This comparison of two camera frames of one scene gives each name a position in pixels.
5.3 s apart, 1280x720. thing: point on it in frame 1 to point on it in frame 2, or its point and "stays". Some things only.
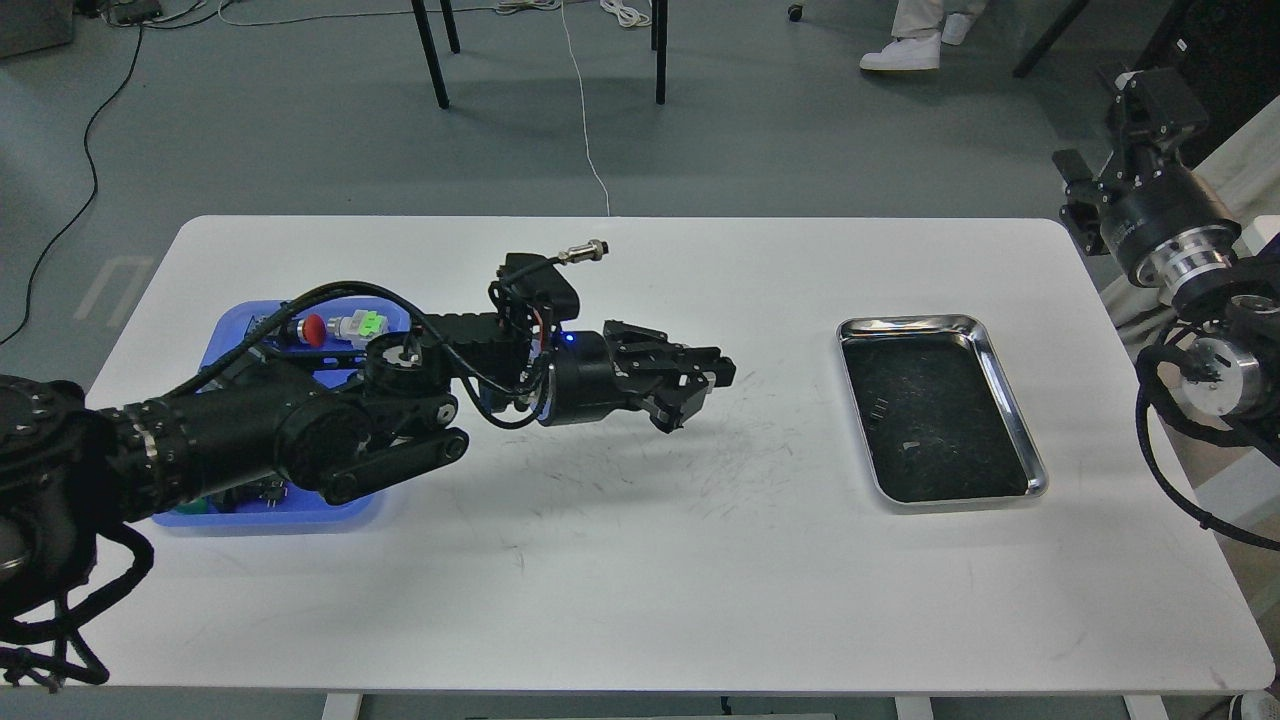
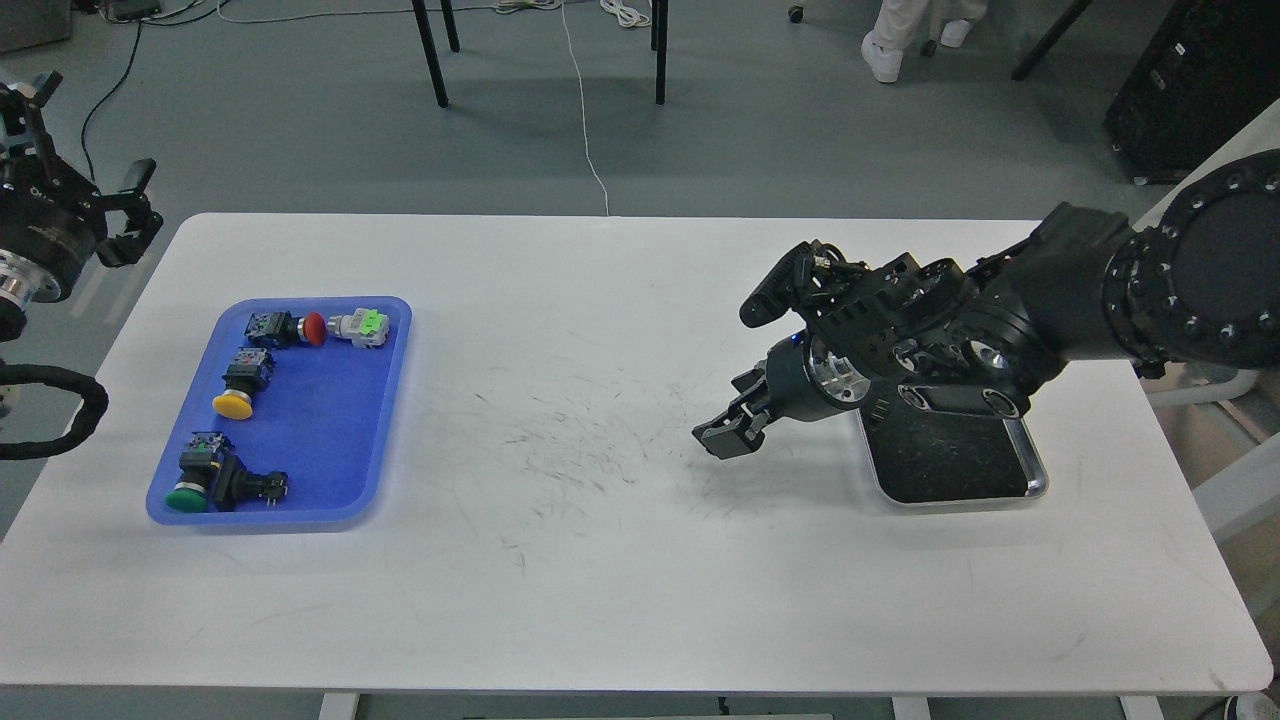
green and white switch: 359,327 stays
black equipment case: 1229,52 stays
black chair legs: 659,15 stays
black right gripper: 1167,223 to 804,382
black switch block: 272,491 stays
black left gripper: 595,375 to 50,230
